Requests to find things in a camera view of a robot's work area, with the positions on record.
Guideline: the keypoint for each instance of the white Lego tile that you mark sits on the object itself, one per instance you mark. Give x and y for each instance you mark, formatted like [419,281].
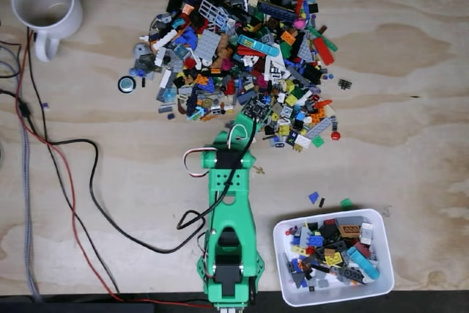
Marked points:
[302,141]

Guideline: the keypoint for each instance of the small tan Lego piece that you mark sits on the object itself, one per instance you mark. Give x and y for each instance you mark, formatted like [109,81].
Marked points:
[259,170]

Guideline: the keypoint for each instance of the light blue long Lego piece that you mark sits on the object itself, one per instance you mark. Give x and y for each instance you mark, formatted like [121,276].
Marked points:
[258,45]

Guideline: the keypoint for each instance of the grey narrow Lego plate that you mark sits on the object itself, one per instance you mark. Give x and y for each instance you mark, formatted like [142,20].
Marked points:
[318,128]

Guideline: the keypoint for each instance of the green square Lego plate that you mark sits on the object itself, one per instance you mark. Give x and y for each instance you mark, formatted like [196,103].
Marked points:
[318,141]

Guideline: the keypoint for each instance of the orange Lego brick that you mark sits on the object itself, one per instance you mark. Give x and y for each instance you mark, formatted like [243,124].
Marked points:
[288,37]

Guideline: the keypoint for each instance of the grey square Lego plate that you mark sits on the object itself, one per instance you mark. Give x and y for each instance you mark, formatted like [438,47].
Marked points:
[209,43]

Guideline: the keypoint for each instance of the red round Lego piece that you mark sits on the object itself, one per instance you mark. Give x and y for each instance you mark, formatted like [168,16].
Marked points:
[335,135]

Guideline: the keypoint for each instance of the red Lego plate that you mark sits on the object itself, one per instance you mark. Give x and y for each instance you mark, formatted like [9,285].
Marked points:
[324,51]

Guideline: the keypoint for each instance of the black ridged Lego piece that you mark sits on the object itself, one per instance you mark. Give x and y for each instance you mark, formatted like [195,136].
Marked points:
[344,84]

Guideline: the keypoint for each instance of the pink Lego ball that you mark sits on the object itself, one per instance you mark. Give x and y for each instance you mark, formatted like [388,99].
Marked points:
[300,23]

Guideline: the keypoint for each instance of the dark blue long Lego plate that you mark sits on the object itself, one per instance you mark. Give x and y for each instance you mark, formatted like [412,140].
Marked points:
[276,9]

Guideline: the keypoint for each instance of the blue Lego slope piece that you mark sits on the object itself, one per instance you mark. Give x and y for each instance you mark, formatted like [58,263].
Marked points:
[313,197]

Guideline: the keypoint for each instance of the grey Lego window grille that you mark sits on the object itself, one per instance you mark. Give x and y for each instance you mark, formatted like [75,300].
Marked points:
[212,10]

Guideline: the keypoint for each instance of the green Lego tile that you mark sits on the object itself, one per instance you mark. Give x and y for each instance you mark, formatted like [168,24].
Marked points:
[345,202]

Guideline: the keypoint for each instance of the grey Lego wheel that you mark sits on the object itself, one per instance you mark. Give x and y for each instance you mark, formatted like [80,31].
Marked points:
[141,51]

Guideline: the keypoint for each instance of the round black silver Lego dish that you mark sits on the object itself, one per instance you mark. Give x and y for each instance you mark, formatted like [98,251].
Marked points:
[126,84]

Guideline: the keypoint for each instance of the black Lego slope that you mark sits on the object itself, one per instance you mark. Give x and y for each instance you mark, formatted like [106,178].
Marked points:
[329,231]

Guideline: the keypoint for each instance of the blue Lego brick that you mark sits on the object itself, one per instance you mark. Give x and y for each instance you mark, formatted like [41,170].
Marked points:
[315,240]

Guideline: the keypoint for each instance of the brown Lego brick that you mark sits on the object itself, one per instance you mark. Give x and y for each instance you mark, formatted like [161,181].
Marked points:
[350,231]

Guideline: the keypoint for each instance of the light grey Lego brick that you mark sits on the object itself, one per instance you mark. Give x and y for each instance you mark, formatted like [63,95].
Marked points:
[366,234]

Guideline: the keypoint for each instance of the yellow Lego piece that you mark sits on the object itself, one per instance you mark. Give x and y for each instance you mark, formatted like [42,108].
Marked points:
[333,260]

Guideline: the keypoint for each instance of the dark red Lego piece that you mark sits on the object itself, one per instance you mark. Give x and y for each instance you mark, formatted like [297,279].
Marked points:
[361,249]

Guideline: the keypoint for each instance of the teal Lego brick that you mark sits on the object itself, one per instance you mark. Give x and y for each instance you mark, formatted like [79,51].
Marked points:
[362,263]

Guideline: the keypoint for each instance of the dark grey Lego plate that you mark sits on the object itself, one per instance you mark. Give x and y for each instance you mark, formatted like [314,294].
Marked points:
[351,272]

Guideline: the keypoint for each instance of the white plastic bin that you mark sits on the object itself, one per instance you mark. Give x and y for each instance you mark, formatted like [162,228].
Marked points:
[384,254]

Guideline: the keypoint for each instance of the white ceramic mug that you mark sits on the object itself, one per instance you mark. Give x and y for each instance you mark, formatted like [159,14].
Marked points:
[71,16]

